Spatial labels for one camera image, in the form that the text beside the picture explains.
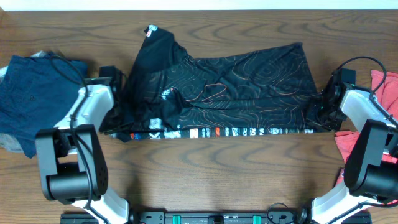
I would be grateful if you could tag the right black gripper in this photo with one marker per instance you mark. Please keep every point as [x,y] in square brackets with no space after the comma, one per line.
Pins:
[334,126]

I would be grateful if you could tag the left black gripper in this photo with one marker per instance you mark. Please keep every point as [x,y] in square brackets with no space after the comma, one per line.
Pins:
[115,116]

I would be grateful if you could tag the red printed t-shirt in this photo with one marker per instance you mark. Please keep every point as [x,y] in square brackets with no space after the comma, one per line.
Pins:
[387,97]

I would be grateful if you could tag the black patterned jersey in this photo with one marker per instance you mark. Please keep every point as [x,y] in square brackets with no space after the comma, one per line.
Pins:
[171,95]

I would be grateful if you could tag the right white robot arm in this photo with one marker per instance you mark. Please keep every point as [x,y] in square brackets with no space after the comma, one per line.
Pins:
[369,181]

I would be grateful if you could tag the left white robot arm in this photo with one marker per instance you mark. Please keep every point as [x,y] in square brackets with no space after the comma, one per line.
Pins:
[72,166]

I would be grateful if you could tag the folded navy blue garment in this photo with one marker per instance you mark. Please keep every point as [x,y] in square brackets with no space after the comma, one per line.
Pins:
[36,93]

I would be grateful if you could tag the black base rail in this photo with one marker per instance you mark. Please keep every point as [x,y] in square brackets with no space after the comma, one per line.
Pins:
[159,217]

